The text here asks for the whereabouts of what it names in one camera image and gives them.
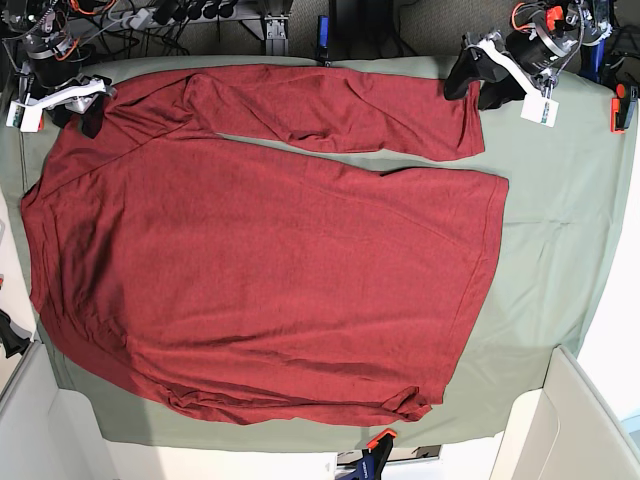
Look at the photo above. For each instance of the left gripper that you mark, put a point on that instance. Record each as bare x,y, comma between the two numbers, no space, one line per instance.
486,58

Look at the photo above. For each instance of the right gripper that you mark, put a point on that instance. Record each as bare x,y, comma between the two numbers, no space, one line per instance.
78,100

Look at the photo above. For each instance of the red long-sleeve shirt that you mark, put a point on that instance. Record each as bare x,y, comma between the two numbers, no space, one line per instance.
257,242

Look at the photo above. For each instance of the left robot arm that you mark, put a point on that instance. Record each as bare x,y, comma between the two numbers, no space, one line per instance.
545,37

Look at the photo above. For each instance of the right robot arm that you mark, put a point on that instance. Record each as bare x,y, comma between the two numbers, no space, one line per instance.
45,76

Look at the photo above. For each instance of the green table cloth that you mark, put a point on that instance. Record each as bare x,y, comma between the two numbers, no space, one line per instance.
568,194

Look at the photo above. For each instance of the white power strip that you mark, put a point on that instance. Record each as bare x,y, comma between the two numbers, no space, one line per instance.
159,14

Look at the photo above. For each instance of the orange black clamp right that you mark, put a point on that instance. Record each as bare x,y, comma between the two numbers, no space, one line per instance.
623,106

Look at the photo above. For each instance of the blue clamp top edge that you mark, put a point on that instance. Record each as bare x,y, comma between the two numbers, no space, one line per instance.
322,53

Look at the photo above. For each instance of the blue clamp edge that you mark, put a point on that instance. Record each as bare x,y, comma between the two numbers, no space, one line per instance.
374,457
322,53

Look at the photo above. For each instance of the black clamp left edge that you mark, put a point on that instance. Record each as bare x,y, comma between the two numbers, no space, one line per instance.
12,343

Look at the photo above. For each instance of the white bin left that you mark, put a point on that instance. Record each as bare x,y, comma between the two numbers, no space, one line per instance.
48,432

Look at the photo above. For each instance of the white bin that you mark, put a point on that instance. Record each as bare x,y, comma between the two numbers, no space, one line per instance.
565,430
48,432

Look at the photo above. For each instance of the white bin right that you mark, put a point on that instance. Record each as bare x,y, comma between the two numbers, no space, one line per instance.
565,430

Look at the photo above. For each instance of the blue clamp bottom edge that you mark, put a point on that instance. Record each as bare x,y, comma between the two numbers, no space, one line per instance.
374,457

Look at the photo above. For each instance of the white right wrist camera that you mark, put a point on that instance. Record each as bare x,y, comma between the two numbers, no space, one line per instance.
26,118

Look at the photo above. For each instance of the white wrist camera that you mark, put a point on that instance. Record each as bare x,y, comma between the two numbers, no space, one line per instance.
26,118
540,110

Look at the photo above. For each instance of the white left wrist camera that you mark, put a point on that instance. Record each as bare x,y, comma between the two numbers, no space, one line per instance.
540,110

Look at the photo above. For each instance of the metal table leg bracket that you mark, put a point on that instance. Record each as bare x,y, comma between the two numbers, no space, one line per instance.
275,21

